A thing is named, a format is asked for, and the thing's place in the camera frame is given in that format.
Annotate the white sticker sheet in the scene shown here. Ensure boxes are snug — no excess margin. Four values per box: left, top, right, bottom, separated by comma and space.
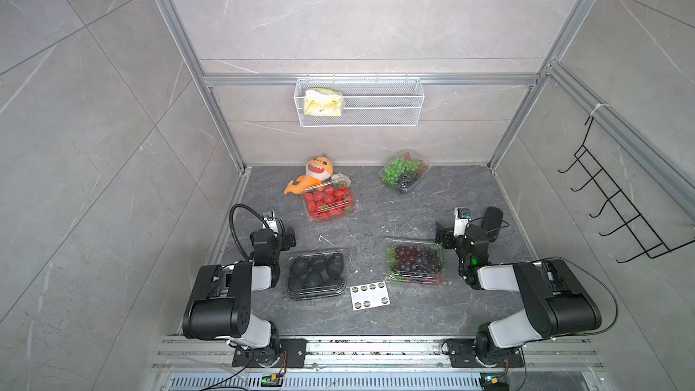
349, 282, 391, 311

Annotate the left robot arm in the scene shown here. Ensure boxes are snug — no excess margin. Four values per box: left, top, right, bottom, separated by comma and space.
182, 227, 296, 367

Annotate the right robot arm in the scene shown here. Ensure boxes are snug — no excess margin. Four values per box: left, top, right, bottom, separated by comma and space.
435, 223, 603, 367

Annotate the black fruit box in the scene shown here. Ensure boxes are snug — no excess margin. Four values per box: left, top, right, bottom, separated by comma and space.
285, 250, 348, 302

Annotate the strawberry box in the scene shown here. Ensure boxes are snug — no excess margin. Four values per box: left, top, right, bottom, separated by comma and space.
302, 178, 356, 222

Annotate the orange shark plush toy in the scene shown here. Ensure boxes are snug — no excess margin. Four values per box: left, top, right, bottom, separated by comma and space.
283, 156, 334, 195

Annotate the green grape box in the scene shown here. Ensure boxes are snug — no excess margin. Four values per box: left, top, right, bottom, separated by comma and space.
379, 148, 431, 194

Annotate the yellow packet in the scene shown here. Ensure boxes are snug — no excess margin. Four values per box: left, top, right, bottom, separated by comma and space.
303, 88, 344, 117

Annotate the purple grape box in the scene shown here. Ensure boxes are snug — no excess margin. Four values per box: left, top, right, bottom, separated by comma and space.
385, 238, 445, 285

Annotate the black oval object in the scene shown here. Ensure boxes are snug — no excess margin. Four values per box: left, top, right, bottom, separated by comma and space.
481, 206, 504, 243

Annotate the black hook rack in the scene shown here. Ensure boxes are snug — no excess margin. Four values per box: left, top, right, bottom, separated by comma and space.
557, 116, 694, 264

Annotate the white wire basket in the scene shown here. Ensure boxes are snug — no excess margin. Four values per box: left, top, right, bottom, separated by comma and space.
293, 77, 425, 128

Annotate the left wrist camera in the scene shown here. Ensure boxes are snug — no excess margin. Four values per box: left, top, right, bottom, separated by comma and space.
262, 211, 285, 235

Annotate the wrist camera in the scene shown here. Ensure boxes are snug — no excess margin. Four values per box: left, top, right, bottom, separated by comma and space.
452, 207, 472, 237
262, 211, 285, 235

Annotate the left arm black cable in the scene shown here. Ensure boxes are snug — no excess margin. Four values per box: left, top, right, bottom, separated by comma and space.
229, 203, 268, 262

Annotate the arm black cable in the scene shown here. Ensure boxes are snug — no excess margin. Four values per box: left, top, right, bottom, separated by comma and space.
229, 203, 268, 262
542, 256, 620, 337

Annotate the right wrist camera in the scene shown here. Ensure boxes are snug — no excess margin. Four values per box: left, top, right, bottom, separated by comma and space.
452, 207, 472, 237

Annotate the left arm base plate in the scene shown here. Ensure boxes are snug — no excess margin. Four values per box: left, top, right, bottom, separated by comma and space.
233, 338, 308, 369

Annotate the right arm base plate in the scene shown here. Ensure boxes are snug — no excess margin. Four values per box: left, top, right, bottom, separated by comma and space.
440, 339, 525, 369

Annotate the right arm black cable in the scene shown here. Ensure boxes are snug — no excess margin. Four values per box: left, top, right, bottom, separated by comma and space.
542, 256, 620, 337

